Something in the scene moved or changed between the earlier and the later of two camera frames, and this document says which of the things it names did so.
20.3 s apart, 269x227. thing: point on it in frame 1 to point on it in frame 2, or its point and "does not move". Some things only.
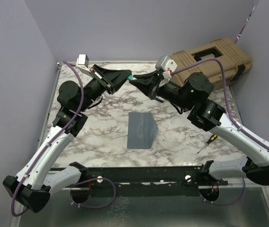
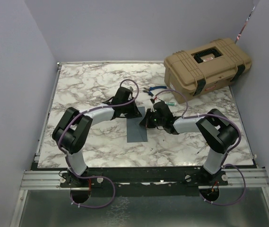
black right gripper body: x=170 y=91 to x=152 y=120
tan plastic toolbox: x=235 y=61 does not move
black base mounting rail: x=146 y=181 does not move
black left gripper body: x=94 y=90 to x=129 y=110
